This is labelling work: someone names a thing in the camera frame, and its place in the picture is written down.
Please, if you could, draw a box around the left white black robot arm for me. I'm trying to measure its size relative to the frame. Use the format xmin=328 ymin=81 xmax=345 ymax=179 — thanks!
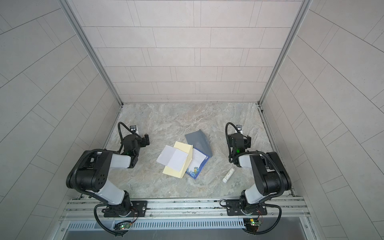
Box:
xmin=66 ymin=134 xmax=150 ymax=218

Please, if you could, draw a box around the black base cable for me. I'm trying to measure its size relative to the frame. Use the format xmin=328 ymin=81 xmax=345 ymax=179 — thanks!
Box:
xmin=93 ymin=203 xmax=127 ymax=237
xmin=243 ymin=203 xmax=283 ymax=235

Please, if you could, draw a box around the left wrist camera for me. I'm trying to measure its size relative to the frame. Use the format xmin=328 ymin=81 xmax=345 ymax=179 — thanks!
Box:
xmin=130 ymin=125 xmax=139 ymax=134

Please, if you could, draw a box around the blue floral card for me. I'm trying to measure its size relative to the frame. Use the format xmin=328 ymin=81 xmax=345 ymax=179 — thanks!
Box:
xmin=186 ymin=148 xmax=210 ymax=179

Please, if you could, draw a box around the aluminium mounting rail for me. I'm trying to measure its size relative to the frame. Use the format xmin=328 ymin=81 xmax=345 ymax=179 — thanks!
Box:
xmin=59 ymin=195 xmax=310 ymax=221

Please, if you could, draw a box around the white glue stick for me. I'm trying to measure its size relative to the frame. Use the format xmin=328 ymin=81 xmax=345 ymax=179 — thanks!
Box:
xmin=222 ymin=167 xmax=236 ymax=183

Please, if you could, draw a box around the yellow paper envelope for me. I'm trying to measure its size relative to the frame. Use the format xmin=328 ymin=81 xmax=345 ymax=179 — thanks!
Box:
xmin=159 ymin=142 xmax=193 ymax=179

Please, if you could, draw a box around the right black base cable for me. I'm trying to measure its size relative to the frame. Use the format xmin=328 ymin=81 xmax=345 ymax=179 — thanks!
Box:
xmin=243 ymin=203 xmax=283 ymax=235

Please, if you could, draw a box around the left circuit board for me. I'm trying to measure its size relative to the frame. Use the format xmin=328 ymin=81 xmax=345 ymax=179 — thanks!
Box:
xmin=114 ymin=221 xmax=132 ymax=231

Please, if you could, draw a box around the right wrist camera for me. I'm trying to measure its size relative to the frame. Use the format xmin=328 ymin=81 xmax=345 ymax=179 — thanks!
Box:
xmin=236 ymin=125 xmax=243 ymax=134

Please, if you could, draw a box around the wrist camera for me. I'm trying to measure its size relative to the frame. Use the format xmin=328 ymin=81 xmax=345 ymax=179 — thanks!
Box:
xmin=236 ymin=125 xmax=243 ymax=134
xmin=130 ymin=125 xmax=139 ymax=134

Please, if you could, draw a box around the left black base cable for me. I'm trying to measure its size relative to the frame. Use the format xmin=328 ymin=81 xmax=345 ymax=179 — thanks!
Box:
xmin=93 ymin=203 xmax=127 ymax=237

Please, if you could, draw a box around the circuit board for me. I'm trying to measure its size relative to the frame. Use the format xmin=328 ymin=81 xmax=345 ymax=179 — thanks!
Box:
xmin=114 ymin=221 xmax=132 ymax=231
xmin=243 ymin=219 xmax=263 ymax=232

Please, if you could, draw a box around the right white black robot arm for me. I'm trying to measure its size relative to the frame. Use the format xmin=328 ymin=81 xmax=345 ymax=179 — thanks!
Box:
xmin=225 ymin=122 xmax=292 ymax=215

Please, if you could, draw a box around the right circuit board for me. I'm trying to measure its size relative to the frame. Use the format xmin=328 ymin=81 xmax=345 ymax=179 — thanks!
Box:
xmin=243 ymin=219 xmax=263 ymax=232

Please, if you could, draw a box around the grey envelope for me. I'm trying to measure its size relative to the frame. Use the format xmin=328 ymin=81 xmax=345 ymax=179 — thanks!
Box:
xmin=185 ymin=130 xmax=213 ymax=158

